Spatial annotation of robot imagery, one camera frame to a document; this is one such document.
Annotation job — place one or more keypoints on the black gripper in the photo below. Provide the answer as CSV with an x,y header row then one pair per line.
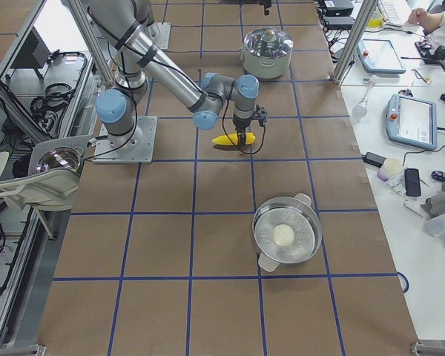
x,y
241,123

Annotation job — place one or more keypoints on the yellow plastic corn cob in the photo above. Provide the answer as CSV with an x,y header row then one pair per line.
x,y
231,139

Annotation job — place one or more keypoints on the glass pot lid with knob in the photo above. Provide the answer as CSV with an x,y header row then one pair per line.
x,y
268,43

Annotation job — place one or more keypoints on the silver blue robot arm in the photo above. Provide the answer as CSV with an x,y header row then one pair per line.
x,y
127,27

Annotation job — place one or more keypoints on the pale green electric pot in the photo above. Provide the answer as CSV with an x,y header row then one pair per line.
x,y
264,68

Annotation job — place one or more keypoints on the steel steamer pot with lid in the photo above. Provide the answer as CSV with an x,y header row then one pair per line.
x,y
286,231

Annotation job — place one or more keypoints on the blue teach pendant far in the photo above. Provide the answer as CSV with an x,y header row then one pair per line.
x,y
379,56

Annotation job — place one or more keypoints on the blue teach pendant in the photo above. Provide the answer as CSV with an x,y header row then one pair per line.
x,y
379,56
411,121

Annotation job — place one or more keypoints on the blue teach pendant near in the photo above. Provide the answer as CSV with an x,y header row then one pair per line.
x,y
411,121

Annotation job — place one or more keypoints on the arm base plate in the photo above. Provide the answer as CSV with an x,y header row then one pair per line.
x,y
136,146
160,34

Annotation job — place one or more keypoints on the aluminium frame post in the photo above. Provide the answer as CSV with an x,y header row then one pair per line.
x,y
361,21

